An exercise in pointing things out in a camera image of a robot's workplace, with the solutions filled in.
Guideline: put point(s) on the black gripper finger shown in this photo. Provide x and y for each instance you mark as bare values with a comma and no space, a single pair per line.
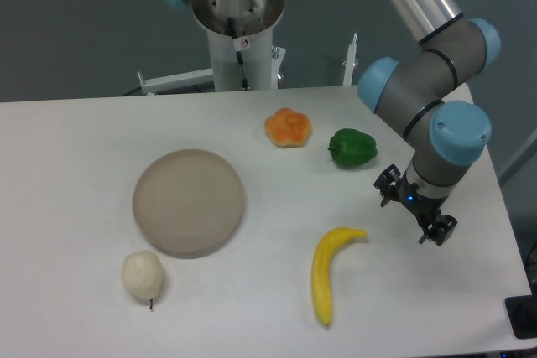
387,184
436,228

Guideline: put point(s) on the green bell pepper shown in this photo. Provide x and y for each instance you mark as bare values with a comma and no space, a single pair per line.
350,148

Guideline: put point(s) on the white metal bracket left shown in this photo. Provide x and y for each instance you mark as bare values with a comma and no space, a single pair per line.
174,82

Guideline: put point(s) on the beige round plate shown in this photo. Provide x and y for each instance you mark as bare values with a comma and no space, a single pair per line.
189,203

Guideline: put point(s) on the orange bread roll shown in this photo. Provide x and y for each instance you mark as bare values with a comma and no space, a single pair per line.
287,128

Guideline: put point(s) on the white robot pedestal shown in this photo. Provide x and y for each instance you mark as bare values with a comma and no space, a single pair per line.
240,40

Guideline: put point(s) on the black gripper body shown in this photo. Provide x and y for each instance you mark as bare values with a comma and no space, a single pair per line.
424,208

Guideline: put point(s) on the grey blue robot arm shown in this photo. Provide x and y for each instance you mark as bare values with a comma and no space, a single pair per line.
447,136

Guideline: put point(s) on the black device at edge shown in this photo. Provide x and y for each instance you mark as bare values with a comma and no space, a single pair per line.
522,316

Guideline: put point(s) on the white pear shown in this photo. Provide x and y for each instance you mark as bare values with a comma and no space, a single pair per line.
142,275

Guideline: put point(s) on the yellow banana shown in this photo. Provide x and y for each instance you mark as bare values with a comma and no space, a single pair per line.
320,283

